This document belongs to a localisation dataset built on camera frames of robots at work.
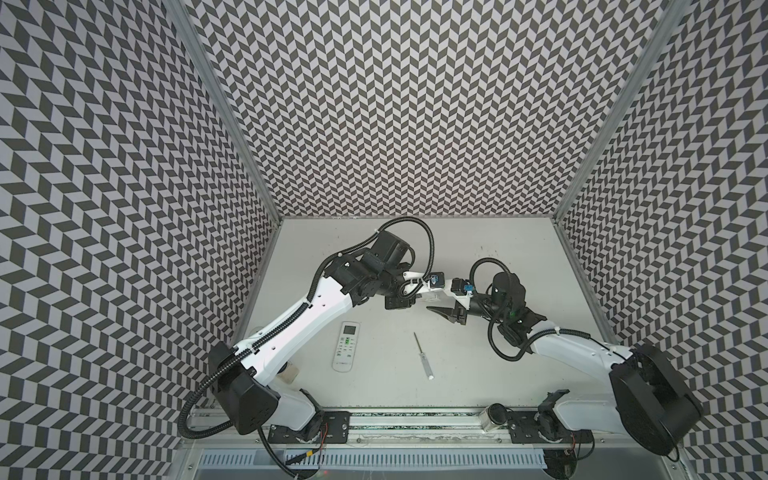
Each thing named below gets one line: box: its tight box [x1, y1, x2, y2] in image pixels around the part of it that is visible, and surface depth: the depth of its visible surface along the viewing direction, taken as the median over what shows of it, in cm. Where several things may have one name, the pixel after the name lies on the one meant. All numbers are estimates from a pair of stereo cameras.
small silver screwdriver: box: [413, 332, 435, 381], surface depth 84 cm
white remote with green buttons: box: [332, 320, 361, 373], surface depth 86 cm
